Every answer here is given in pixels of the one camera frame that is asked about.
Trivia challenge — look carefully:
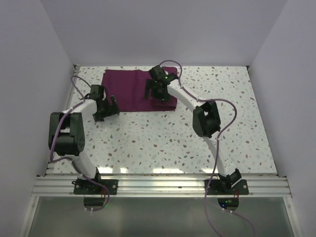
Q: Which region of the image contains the aluminium front rail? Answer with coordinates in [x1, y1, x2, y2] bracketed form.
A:
[32, 174, 291, 198]

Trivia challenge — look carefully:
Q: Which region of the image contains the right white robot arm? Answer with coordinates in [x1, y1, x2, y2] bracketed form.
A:
[145, 65, 241, 194]

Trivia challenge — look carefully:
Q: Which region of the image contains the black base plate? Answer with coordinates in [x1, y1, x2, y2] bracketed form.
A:
[204, 179, 249, 196]
[72, 179, 119, 195]

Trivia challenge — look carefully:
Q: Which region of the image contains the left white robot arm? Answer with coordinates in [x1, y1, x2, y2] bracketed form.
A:
[48, 85, 119, 194]

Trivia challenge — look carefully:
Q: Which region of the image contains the aluminium left side rail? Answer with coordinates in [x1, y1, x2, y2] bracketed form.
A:
[47, 65, 81, 170]

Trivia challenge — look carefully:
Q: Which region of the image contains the purple surgical wrap cloth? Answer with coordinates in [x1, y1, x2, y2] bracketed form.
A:
[101, 69, 177, 112]

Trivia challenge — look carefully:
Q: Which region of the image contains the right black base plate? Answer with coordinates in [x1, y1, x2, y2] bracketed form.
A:
[204, 179, 249, 196]

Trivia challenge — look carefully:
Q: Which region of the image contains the aluminium rail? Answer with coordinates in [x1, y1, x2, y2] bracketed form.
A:
[47, 65, 81, 170]
[32, 174, 291, 198]

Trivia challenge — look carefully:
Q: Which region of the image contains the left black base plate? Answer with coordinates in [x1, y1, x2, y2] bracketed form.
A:
[72, 179, 119, 195]

